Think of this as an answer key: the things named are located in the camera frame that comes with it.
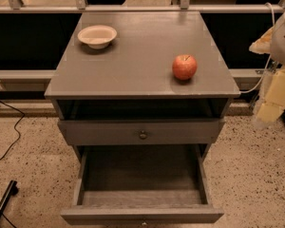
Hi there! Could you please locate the grey upper drawer with knob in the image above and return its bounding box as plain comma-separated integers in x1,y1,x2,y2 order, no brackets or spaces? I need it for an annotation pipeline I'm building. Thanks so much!
58,118,224,145

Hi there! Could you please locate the black floor cable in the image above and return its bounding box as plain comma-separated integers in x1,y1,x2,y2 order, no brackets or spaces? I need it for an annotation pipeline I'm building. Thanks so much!
0,88,27,162

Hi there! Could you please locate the grey wooden drawer cabinet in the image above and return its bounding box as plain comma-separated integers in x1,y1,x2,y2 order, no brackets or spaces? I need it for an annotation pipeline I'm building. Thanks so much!
44,10,241,163

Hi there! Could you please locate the black metal stand leg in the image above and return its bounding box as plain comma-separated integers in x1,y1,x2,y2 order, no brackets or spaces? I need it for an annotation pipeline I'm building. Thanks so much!
0,180,18,227

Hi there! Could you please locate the white shallow bowl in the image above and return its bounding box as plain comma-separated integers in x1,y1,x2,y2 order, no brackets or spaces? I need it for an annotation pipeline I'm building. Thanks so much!
77,25,117,49

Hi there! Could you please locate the red apple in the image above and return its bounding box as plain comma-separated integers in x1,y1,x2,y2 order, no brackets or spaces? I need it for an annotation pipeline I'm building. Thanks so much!
172,54,198,81

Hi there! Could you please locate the white cable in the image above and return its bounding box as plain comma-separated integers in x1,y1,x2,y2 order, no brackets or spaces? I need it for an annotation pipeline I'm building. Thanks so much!
239,2,276,95

